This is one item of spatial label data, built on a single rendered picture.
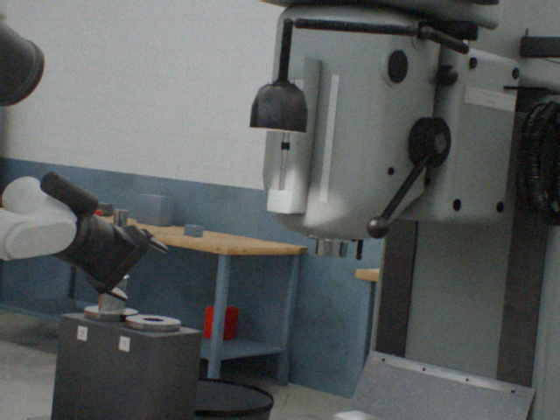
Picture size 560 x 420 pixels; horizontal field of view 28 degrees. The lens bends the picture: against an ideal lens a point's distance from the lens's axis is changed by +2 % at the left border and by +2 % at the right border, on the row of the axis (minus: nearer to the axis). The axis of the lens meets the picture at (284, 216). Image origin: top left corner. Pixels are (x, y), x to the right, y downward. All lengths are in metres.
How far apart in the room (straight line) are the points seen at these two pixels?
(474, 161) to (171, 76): 6.24
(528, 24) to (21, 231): 0.83
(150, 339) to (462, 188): 0.54
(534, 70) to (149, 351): 0.76
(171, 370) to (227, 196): 5.56
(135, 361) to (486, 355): 0.58
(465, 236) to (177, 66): 6.00
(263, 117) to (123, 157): 6.76
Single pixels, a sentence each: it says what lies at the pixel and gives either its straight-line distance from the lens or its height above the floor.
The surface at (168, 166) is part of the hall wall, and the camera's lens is 7.75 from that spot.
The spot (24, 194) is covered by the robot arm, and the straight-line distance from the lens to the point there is 1.68.
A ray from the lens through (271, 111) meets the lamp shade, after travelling 1.33.
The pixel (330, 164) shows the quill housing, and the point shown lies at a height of 1.41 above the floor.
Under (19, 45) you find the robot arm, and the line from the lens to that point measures 1.48.
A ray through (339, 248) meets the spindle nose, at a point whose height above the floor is 1.29.
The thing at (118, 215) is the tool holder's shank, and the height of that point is 1.29.
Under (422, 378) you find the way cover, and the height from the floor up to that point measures 1.06.
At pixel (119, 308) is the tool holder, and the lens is 1.89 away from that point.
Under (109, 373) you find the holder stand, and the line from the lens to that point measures 1.83.
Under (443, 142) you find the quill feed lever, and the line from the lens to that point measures 1.54.
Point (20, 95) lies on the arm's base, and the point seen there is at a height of 1.46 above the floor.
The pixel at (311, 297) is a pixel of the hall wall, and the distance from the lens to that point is 6.88.
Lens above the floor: 1.41
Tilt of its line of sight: 3 degrees down
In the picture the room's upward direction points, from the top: 6 degrees clockwise
